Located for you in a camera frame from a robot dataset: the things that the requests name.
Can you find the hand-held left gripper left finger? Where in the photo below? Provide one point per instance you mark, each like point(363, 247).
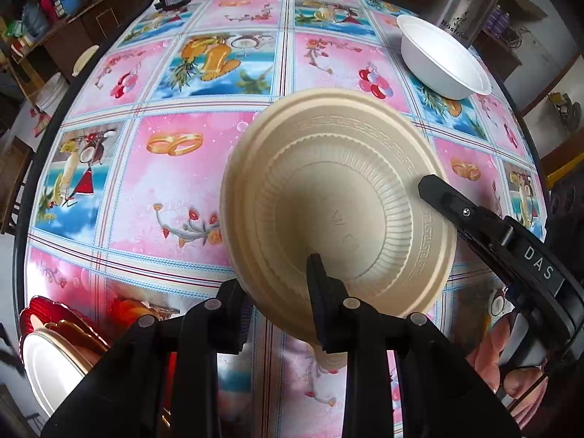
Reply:
point(242, 324)

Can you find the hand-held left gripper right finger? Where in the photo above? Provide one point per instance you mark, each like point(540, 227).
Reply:
point(319, 296)

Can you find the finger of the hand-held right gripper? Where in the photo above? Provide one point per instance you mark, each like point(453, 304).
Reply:
point(451, 203)

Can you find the beige plastic bowl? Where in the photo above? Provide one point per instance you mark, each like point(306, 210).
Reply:
point(321, 359)

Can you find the beige plastic plate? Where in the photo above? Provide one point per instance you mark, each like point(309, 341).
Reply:
point(346, 200)

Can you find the white plate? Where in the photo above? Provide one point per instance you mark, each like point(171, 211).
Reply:
point(45, 369)

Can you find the person's right hand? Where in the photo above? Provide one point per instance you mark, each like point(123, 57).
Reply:
point(488, 351)

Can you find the white foam bowl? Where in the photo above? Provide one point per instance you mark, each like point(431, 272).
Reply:
point(440, 57)

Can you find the wooden side shelf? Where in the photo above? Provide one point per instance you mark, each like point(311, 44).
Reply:
point(499, 45)

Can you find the gold rimmed plate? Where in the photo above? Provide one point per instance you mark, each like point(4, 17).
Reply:
point(75, 335)

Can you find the fruit printed tablecloth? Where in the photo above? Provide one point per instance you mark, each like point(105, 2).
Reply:
point(182, 155)

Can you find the purple packets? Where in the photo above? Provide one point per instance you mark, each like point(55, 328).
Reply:
point(497, 18)

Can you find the stainless steel flask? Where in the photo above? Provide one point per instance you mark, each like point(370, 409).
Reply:
point(461, 0)

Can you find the red plate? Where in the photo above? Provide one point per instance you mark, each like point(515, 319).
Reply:
point(36, 312)

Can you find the wooden chair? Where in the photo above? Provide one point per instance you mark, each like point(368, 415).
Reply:
point(13, 182)

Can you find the white bucket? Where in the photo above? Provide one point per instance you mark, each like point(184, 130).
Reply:
point(54, 96)

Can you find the cream round stool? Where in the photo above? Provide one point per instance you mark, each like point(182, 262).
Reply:
point(84, 60)

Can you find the wooden shelf unit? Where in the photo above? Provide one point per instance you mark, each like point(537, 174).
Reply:
point(50, 32)

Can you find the red bottle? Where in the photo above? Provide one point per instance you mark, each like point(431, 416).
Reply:
point(48, 3)

